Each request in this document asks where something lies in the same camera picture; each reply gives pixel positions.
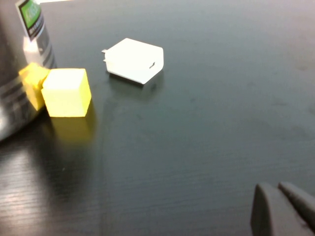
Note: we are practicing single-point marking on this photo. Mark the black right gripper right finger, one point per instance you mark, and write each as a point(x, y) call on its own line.
point(302, 201)

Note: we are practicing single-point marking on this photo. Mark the yellow cube block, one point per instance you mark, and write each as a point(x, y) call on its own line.
point(66, 93)

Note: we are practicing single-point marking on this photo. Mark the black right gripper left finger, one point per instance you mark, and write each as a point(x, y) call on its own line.
point(273, 214)

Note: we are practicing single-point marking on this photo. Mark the white usb wall charger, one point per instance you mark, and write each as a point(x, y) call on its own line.
point(133, 61)

